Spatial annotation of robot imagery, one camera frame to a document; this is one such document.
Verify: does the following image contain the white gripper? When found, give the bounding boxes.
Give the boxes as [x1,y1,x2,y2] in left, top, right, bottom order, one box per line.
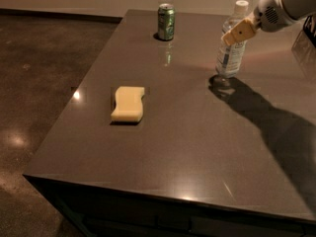
[221,0,295,45]

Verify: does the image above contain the clear plastic water bottle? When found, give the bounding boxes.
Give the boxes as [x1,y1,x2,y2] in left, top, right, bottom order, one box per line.
[215,0,249,78]

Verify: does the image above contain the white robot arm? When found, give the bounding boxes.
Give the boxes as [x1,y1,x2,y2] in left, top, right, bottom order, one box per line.
[221,0,316,45]

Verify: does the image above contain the green soda can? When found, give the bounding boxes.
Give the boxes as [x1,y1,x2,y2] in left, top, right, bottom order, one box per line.
[157,3,175,40]

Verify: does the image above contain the yellow sponge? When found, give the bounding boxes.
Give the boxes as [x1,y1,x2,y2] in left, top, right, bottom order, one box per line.
[111,86,145,122]

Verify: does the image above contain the dark table cabinet base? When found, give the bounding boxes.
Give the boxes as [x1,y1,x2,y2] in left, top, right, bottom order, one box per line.
[26,175,316,237]

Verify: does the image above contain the black wire rack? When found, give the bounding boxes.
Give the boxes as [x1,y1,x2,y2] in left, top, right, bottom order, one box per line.
[303,14,316,47]

